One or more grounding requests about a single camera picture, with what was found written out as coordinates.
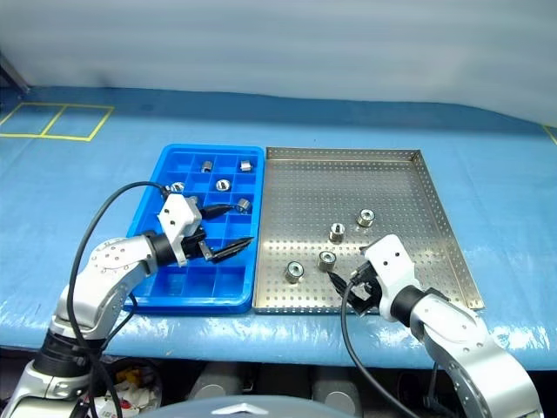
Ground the grey metal frame bar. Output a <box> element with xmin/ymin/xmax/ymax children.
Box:
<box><xmin>0</xmin><ymin>50</ymin><xmax>31</xmax><ymax>95</ymax></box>

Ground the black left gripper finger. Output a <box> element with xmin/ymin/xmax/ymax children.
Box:
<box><xmin>199</xmin><ymin>203</ymin><xmax>237</xmax><ymax>219</ymax></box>
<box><xmin>207</xmin><ymin>236</ymin><xmax>255</xmax><ymax>264</ymax></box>

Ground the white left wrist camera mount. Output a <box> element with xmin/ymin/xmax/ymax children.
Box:
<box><xmin>157</xmin><ymin>194</ymin><xmax>204</xmax><ymax>267</ymax></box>

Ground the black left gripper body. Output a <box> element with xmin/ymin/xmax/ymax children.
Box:
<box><xmin>182</xmin><ymin>228</ymin><xmax>215</xmax><ymax>265</ymax></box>

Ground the blue compartment tray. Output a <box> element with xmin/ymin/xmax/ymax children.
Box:
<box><xmin>124</xmin><ymin>143</ymin><xmax>266</xmax><ymax>315</ymax></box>

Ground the grey robot torso cover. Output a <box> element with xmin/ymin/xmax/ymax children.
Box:
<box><xmin>158</xmin><ymin>394</ymin><xmax>325</xmax><ymax>418</ymax></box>

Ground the dark rounded grey cylinder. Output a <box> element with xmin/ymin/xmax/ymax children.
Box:
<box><xmin>191</xmin><ymin>363</ymin><xmax>245</xmax><ymax>400</ymax></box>
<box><xmin>311</xmin><ymin>367</ymin><xmax>365</xmax><ymax>413</ymax></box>

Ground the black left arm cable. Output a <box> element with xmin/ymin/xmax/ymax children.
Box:
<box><xmin>67</xmin><ymin>181</ymin><xmax>173</xmax><ymax>418</ymax></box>

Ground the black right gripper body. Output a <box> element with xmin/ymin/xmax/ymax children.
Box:
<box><xmin>347</xmin><ymin>260</ymin><xmax>383</xmax><ymax>316</ymax></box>

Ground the perforated metal tray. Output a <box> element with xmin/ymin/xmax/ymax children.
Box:
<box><xmin>252</xmin><ymin>146</ymin><xmax>486</xmax><ymax>315</ymax></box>

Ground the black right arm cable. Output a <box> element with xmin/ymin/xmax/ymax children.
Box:
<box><xmin>340</xmin><ymin>272</ymin><xmax>421</xmax><ymax>418</ymax></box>

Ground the black bin with waste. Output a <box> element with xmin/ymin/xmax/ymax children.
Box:
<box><xmin>93</xmin><ymin>359</ymin><xmax>164</xmax><ymax>413</ymax></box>

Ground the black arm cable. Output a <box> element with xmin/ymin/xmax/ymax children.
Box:
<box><xmin>67</xmin><ymin>181</ymin><xmax>173</xmax><ymax>418</ymax></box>
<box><xmin>340</xmin><ymin>272</ymin><xmax>421</xmax><ymax>418</ymax></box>

